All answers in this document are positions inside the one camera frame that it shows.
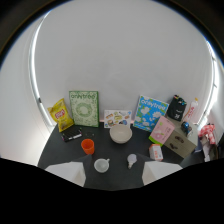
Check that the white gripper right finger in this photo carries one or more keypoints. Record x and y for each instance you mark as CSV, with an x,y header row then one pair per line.
x,y
156,170

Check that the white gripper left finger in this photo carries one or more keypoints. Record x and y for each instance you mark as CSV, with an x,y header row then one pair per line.
x,y
70,171

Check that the small orange white carton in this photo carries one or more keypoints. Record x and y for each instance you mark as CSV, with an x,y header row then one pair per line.
x,y
156,152

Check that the orange plastic cup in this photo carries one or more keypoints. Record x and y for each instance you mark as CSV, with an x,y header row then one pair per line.
x,y
88,146

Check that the white mug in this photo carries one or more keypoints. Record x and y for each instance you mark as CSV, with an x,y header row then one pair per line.
x,y
101,165

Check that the black rectangular packet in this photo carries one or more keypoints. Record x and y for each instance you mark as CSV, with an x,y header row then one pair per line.
x,y
71,133

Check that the beige drawer cabinet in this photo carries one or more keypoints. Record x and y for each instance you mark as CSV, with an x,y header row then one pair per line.
x,y
180,139

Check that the pink box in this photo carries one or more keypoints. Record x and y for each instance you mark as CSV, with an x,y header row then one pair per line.
x,y
162,130

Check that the white bowl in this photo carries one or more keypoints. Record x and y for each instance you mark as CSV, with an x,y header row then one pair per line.
x,y
120,133

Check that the blue tape dispenser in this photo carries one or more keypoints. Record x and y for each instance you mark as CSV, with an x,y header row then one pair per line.
x,y
186,128

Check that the blue onlytree paper pack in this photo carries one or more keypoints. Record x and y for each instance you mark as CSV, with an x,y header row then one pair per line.
x,y
150,113

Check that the yellow chip bag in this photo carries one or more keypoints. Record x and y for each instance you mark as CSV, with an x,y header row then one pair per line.
x,y
61,114

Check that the red white checkered cloth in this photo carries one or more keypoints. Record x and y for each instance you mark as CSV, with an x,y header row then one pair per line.
x,y
208,133

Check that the green onlytree paper pack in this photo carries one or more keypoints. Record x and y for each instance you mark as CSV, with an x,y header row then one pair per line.
x,y
84,108

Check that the food picture card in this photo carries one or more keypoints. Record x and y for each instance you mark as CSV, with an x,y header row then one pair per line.
x,y
117,118

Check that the black pen holder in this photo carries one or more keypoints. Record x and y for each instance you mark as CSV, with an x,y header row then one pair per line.
x,y
176,108

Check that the white bottle with pink label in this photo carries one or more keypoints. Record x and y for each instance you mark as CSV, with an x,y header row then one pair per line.
x,y
191,110

